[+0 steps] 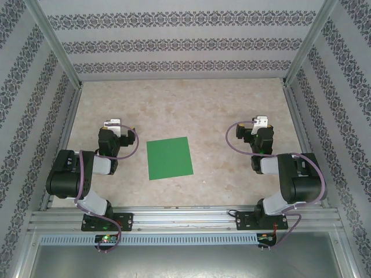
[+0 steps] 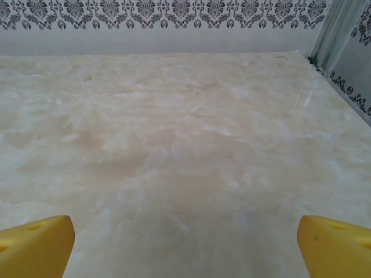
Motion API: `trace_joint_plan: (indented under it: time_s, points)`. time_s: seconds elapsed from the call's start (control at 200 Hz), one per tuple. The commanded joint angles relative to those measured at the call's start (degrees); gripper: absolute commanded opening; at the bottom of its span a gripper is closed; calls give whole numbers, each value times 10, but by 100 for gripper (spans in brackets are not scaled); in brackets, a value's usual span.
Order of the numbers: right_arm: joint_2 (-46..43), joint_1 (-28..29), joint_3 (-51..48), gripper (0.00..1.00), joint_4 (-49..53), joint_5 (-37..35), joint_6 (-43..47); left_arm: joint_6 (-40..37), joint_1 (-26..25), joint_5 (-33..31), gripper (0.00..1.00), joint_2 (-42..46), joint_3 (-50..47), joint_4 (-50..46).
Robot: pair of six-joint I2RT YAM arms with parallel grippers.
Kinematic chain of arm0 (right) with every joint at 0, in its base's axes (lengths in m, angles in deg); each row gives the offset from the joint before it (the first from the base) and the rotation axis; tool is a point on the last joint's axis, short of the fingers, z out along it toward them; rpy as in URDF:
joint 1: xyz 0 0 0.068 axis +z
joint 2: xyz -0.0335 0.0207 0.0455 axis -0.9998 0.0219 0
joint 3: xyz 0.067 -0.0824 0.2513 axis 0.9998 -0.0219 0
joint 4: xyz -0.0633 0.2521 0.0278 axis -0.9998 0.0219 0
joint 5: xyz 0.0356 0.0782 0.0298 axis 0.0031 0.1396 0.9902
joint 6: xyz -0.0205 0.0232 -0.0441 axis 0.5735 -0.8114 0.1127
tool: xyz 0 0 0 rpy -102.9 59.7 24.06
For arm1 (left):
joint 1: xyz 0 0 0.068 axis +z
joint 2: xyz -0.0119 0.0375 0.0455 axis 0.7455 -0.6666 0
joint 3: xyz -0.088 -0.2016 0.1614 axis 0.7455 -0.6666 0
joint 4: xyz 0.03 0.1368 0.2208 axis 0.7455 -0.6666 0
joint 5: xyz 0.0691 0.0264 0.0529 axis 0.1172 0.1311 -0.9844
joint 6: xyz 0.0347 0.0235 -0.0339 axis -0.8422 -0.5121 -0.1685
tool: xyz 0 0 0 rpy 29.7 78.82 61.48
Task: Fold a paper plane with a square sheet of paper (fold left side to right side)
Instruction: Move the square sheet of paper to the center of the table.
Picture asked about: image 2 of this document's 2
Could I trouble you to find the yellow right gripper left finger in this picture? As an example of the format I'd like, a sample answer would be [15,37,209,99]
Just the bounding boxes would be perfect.
[0,215,76,278]

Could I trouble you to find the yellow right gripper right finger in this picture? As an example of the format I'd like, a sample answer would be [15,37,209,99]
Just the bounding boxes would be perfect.
[298,214,371,278]

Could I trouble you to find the aluminium frame post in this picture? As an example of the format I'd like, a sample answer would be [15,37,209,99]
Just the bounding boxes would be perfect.
[308,0,365,81]

